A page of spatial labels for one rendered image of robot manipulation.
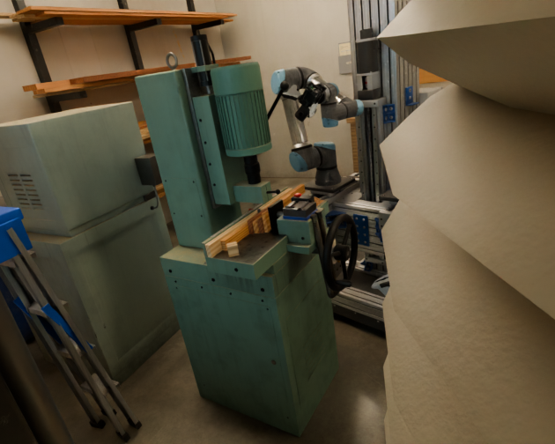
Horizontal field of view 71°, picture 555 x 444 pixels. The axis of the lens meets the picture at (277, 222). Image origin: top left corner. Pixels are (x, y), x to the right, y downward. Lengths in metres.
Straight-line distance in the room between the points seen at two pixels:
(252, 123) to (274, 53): 3.78
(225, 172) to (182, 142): 0.20
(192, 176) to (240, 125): 0.31
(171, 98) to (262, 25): 3.77
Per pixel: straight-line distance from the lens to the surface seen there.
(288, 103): 2.13
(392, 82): 2.10
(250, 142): 1.42
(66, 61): 3.93
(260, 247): 1.39
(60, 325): 1.77
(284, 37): 5.11
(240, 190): 1.55
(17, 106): 3.64
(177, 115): 1.55
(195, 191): 1.60
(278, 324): 1.51
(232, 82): 1.40
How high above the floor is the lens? 1.50
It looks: 22 degrees down
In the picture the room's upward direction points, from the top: 9 degrees counter-clockwise
